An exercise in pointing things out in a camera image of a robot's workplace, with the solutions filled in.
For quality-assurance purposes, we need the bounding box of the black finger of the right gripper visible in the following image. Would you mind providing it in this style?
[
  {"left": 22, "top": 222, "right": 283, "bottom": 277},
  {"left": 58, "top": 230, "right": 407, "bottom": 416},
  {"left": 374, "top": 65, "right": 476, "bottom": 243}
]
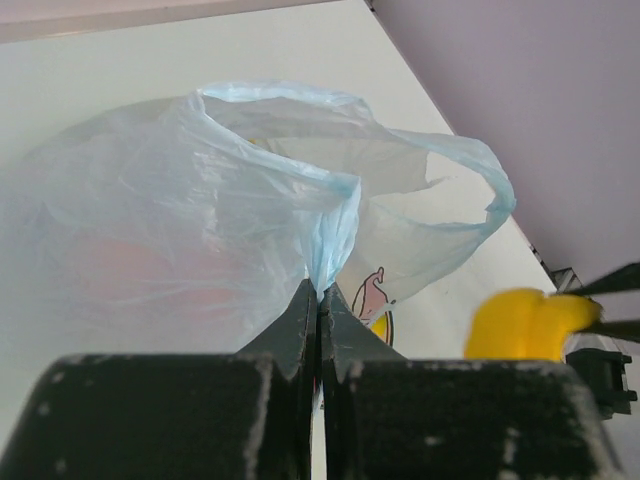
[
  {"left": 580, "top": 319, "right": 640, "bottom": 343},
  {"left": 569, "top": 262, "right": 640, "bottom": 296}
]

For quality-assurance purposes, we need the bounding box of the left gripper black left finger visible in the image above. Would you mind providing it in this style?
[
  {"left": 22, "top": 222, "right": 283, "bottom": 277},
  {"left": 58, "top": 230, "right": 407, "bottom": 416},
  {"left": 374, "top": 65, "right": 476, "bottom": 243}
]
[{"left": 1, "top": 281, "right": 318, "bottom": 479}]

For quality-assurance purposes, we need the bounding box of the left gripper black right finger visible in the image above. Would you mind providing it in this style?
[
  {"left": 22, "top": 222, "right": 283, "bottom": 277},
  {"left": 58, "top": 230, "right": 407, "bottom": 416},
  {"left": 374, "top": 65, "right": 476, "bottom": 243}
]
[{"left": 319, "top": 287, "right": 623, "bottom": 479}]

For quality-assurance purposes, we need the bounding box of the yellow fake lemon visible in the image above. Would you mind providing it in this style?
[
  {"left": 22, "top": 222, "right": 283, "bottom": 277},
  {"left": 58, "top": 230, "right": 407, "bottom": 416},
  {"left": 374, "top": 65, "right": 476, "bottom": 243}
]
[{"left": 464, "top": 288, "right": 602, "bottom": 362}]

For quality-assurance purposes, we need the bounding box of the light blue plastic bag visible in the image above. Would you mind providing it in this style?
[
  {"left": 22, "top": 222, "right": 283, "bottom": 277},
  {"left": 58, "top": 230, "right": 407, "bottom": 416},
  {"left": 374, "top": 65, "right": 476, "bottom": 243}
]
[{"left": 1, "top": 81, "right": 516, "bottom": 366}]

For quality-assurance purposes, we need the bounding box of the yellow fake banana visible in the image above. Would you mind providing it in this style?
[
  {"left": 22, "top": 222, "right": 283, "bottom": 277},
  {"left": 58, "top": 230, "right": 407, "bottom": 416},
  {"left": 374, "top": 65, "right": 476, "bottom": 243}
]
[{"left": 369, "top": 312, "right": 393, "bottom": 345}]

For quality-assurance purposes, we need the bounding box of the aluminium frame right rail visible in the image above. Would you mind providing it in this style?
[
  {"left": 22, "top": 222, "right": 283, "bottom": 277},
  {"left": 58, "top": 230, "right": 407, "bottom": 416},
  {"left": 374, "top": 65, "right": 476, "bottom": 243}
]
[{"left": 525, "top": 261, "right": 639, "bottom": 419}]

